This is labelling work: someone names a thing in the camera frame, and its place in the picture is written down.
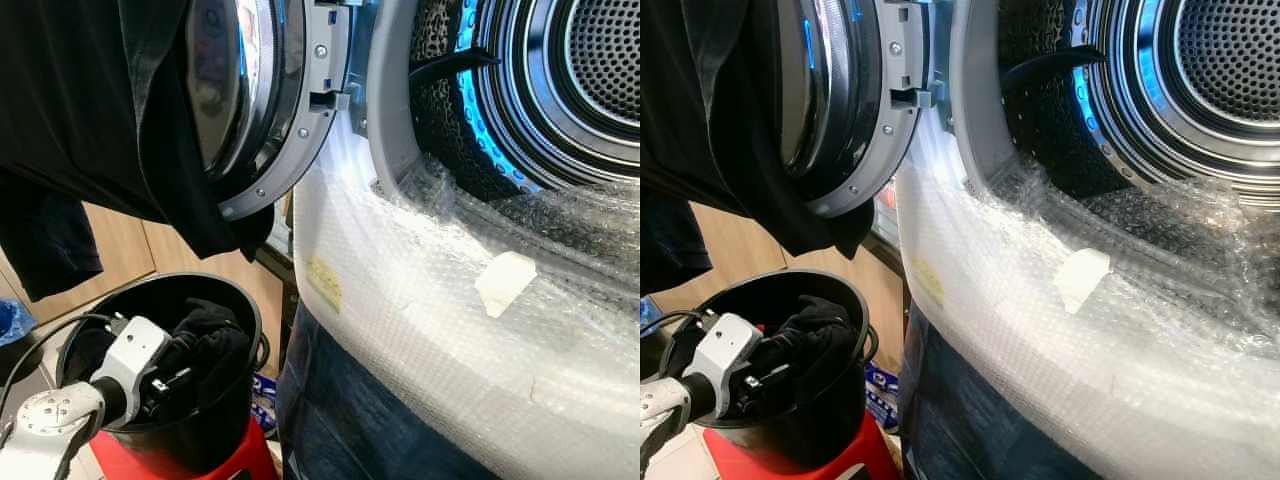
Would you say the black hanging garment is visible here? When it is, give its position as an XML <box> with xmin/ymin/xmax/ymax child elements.
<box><xmin>640</xmin><ymin>0</ymin><xmax>876</xmax><ymax>296</ymax></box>
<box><xmin>0</xmin><ymin>0</ymin><xmax>276</xmax><ymax>303</ymax></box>

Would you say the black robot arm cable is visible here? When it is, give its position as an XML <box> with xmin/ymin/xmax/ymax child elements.
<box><xmin>0</xmin><ymin>312</ymin><xmax>116</xmax><ymax>421</ymax></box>
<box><xmin>640</xmin><ymin>310</ymin><xmax>706</xmax><ymax>337</ymax></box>

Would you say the clear bubble wrap sheet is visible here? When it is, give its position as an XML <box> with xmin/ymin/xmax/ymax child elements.
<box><xmin>292</xmin><ymin>150</ymin><xmax>641</xmax><ymax>480</ymax></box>
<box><xmin>895</xmin><ymin>150</ymin><xmax>1280</xmax><ymax>480</ymax></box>

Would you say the red plastic stool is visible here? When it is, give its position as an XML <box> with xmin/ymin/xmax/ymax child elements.
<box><xmin>88</xmin><ymin>415</ymin><xmax>279</xmax><ymax>480</ymax></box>
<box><xmin>700</xmin><ymin>415</ymin><xmax>901</xmax><ymax>480</ymax></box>

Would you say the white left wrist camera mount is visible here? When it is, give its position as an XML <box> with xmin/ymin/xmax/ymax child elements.
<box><xmin>682</xmin><ymin>312</ymin><xmax>765</xmax><ymax>419</ymax></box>
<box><xmin>90</xmin><ymin>316</ymin><xmax>173</xmax><ymax>421</ymax></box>

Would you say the perforated steel washer drum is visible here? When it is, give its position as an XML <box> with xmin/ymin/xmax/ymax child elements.
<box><xmin>410</xmin><ymin>0</ymin><xmax>641</xmax><ymax>198</ymax></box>
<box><xmin>1000</xmin><ymin>0</ymin><xmax>1280</xmax><ymax>203</ymax></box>

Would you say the yellow sticker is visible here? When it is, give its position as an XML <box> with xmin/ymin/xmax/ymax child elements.
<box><xmin>305</xmin><ymin>255</ymin><xmax>344</xmax><ymax>313</ymax></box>

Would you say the black clothes bundle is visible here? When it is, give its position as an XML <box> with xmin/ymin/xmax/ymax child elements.
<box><xmin>65</xmin><ymin>298</ymin><xmax>251</xmax><ymax>421</ymax></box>
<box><xmin>680</xmin><ymin>295</ymin><xmax>863</xmax><ymax>411</ymax></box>

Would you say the wooden cabinet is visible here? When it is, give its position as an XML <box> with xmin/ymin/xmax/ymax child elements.
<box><xmin>640</xmin><ymin>200</ymin><xmax>906</xmax><ymax>331</ymax></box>
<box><xmin>0</xmin><ymin>200</ymin><xmax>291</xmax><ymax>351</ymax></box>

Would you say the white tape piece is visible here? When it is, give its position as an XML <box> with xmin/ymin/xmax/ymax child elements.
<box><xmin>1053</xmin><ymin>247</ymin><xmax>1113</xmax><ymax>315</ymax></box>
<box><xmin>474</xmin><ymin>251</ymin><xmax>538</xmax><ymax>319</ymax></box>

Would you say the black plastic bucket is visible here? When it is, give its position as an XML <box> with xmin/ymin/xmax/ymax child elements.
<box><xmin>57</xmin><ymin>272</ymin><xmax>266</xmax><ymax>476</ymax></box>
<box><xmin>665</xmin><ymin>268</ymin><xmax>873</xmax><ymax>471</ymax></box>

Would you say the dark blue denim cloth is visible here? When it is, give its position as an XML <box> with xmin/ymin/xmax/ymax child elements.
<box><xmin>275</xmin><ymin>300</ymin><xmax>501</xmax><ymax>480</ymax></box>
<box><xmin>897</xmin><ymin>300</ymin><xmax>1101</xmax><ymax>480</ymax></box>

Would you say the round chrome washer door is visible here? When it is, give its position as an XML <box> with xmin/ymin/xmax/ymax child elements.
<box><xmin>775</xmin><ymin>0</ymin><xmax>951</xmax><ymax>219</ymax></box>
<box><xmin>185</xmin><ymin>0</ymin><xmax>353</xmax><ymax>221</ymax></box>

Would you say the blue and white package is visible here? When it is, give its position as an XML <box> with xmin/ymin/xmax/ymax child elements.
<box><xmin>250</xmin><ymin>372</ymin><xmax>281</xmax><ymax>436</ymax></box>
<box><xmin>865</xmin><ymin>362</ymin><xmax>901</xmax><ymax>431</ymax></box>

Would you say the white washing machine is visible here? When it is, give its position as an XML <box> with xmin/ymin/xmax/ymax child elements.
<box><xmin>895</xmin><ymin>0</ymin><xmax>1280</xmax><ymax>480</ymax></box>
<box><xmin>290</xmin><ymin>0</ymin><xmax>641</xmax><ymax>480</ymax></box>

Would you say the black drum paddle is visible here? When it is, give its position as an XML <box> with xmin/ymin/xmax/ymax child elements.
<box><xmin>410</xmin><ymin>48</ymin><xmax>499</xmax><ymax>89</ymax></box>
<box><xmin>1003</xmin><ymin>45</ymin><xmax>1108</xmax><ymax>93</ymax></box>

